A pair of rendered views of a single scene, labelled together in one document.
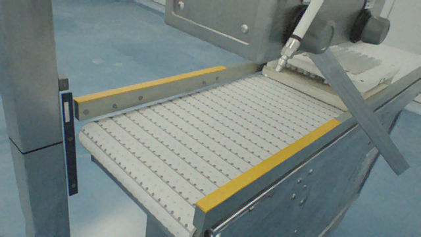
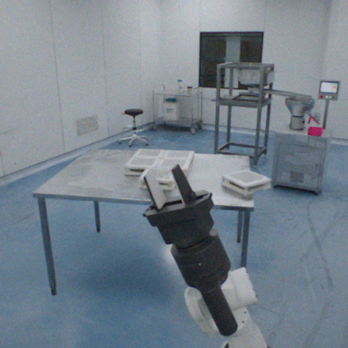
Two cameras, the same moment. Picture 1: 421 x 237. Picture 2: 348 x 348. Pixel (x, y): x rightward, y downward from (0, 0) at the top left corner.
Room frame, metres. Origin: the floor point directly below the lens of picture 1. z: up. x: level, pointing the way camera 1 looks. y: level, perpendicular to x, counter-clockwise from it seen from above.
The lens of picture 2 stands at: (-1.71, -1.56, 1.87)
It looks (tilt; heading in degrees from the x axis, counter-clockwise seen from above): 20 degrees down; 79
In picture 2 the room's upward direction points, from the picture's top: straight up
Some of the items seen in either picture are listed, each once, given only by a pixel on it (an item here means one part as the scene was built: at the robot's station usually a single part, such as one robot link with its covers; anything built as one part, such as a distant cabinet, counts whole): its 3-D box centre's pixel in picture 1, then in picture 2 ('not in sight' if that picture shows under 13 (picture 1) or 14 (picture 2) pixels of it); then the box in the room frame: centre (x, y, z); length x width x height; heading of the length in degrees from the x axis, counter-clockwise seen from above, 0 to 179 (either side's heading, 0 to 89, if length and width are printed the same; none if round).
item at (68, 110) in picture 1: (70, 148); not in sight; (0.41, 0.22, 0.86); 0.02 x 0.01 x 0.20; 141
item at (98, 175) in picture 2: not in sight; (155, 173); (-1.33, 1.23, 0.85); 1.50 x 1.10 x 0.04; 160
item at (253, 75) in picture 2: not in sight; (257, 117); (0.54, 3.64, 0.75); 1.43 x 1.06 x 1.50; 142
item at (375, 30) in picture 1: (373, 24); not in sight; (0.33, -0.14, 1.15); 0.03 x 0.03 x 0.04; 51
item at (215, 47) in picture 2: not in sight; (229, 60); (0.85, 5.97, 1.43); 1.32 x 0.01 x 1.11; 142
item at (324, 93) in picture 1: (327, 78); not in sight; (0.80, -0.28, 0.93); 0.24 x 0.24 x 0.02; 51
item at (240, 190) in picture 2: not in sight; (245, 184); (-0.74, 0.80, 0.88); 0.24 x 0.24 x 0.02; 23
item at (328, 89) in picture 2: not in sight; (326, 105); (1.06, 2.73, 1.07); 0.23 x 0.10 x 0.62; 142
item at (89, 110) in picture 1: (295, 55); not in sight; (0.93, -0.21, 0.93); 1.32 x 0.02 x 0.03; 141
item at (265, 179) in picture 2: not in sight; (246, 178); (-0.74, 0.80, 0.93); 0.25 x 0.24 x 0.02; 23
